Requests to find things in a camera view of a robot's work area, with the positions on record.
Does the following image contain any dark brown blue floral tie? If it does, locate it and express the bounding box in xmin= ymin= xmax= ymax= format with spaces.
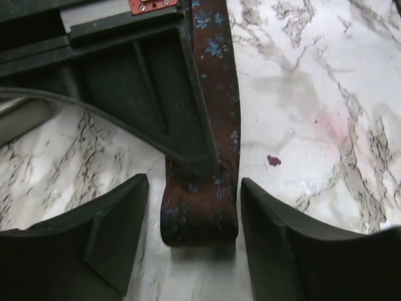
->
xmin=160 ymin=1 xmax=241 ymax=248

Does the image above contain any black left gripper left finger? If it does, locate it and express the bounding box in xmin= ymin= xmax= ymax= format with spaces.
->
xmin=1 ymin=174 xmax=148 ymax=300

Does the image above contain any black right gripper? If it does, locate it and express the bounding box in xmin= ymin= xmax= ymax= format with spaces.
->
xmin=1 ymin=1 xmax=213 ymax=175

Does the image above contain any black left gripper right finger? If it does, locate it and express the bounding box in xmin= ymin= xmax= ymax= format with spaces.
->
xmin=241 ymin=178 xmax=400 ymax=301

